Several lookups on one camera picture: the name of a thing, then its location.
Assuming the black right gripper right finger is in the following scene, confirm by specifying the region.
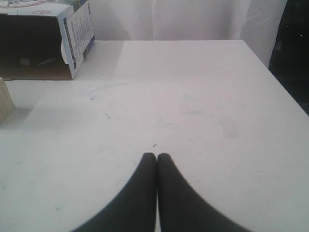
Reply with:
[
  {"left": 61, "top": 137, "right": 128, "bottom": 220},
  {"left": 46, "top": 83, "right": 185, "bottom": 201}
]
[{"left": 157, "top": 153, "right": 248, "bottom": 232}]

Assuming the printed cardboard box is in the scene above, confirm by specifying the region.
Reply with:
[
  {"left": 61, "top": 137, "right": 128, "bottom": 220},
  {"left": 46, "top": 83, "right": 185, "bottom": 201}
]
[{"left": 0, "top": 0, "right": 95, "bottom": 80}]

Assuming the light wooden block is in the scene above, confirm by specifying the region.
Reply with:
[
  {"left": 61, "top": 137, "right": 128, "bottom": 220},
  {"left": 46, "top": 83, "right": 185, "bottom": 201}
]
[{"left": 0, "top": 78, "right": 15, "bottom": 124}]

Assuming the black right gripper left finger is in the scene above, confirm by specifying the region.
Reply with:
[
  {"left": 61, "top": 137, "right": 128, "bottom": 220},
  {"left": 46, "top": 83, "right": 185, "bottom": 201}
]
[{"left": 75, "top": 153, "right": 156, "bottom": 232}]

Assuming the white backdrop curtain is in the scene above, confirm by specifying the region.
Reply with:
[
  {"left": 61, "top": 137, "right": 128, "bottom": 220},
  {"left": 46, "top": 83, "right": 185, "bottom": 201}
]
[{"left": 90, "top": 0, "right": 287, "bottom": 66}]

